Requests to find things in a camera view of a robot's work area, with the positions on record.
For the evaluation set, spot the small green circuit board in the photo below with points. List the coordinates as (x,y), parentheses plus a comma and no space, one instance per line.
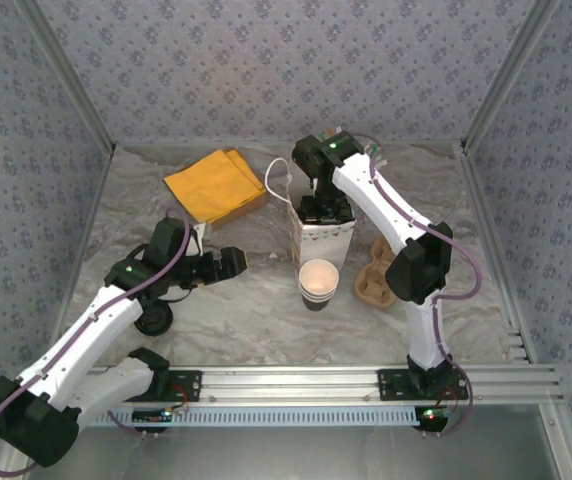
(438,414)
(151,416)

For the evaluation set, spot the aluminium frame post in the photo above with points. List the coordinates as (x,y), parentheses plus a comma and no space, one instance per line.
(69,75)
(508,75)

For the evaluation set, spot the grey metal shelf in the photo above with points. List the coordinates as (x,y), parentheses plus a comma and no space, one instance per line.
(286,455)

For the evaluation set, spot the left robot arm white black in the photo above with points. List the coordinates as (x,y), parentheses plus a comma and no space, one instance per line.
(81,340)

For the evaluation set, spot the stack of paper cups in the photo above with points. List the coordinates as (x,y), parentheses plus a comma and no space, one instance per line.
(318,280)

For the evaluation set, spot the orange paper napkin stack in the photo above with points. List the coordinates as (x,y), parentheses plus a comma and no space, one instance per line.
(211,185)

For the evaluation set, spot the white paper takeout bag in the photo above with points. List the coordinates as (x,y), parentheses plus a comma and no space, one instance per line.
(323,245)

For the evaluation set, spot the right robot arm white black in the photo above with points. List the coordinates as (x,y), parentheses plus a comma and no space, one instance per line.
(376,200)

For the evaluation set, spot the aluminium frame leg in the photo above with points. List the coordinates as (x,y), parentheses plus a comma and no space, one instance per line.
(558,440)

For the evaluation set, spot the aluminium mounting rail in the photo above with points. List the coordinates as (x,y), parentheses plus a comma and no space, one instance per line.
(286,385)

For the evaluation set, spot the brown cardboard cup carrier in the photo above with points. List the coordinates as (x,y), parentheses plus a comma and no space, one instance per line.
(371,287)

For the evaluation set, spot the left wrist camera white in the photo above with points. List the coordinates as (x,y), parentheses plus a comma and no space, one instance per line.
(197,237)

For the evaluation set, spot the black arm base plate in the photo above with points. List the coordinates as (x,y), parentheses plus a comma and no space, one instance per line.
(391,385)
(191,385)

